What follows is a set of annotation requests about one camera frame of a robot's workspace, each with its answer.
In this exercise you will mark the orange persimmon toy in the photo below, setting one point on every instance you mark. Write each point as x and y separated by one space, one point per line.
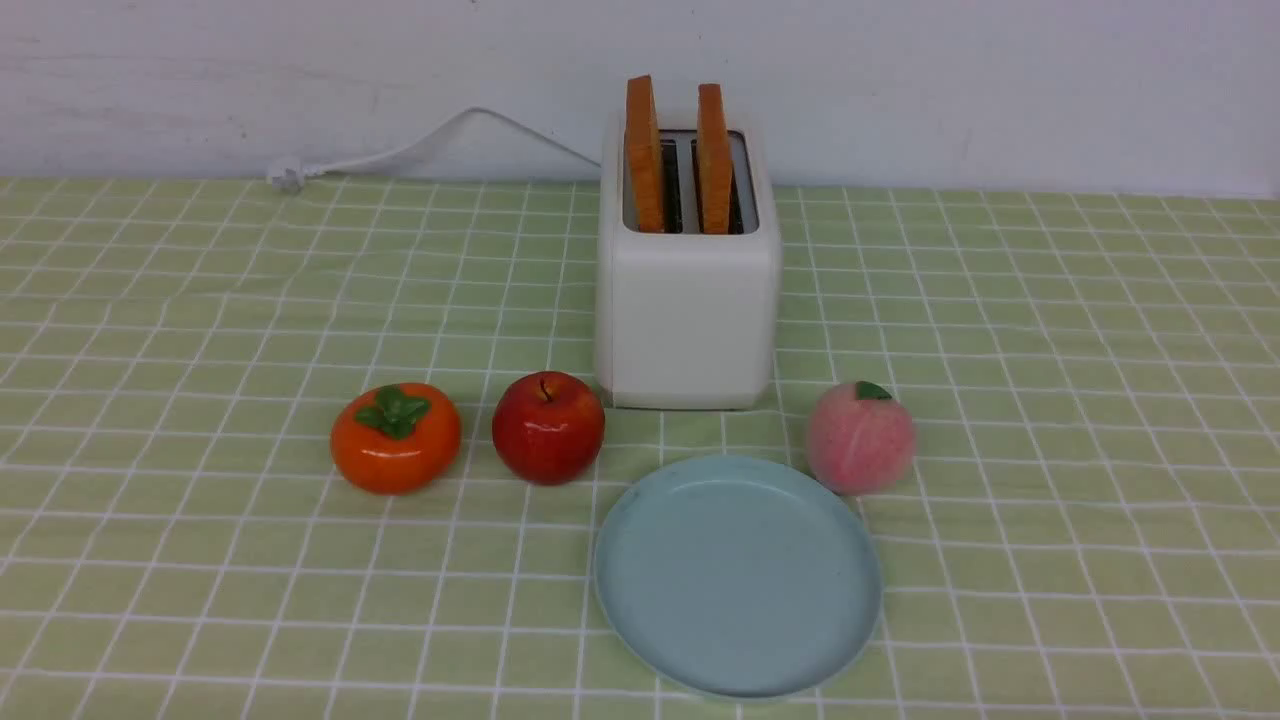
397 439

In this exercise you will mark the toast slice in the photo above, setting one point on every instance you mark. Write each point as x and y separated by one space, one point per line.
715 167
644 156

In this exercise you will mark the red apple toy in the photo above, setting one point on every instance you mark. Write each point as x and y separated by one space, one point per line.
548 427

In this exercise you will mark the pink peach toy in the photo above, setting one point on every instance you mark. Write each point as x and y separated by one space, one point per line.
859 439

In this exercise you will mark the white two-slot toaster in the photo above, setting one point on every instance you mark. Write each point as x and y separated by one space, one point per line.
686 321

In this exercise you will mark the light blue plate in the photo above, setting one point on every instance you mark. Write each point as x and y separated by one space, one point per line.
738 577

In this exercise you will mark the green checkered tablecloth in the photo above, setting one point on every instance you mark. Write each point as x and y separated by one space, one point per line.
1089 532

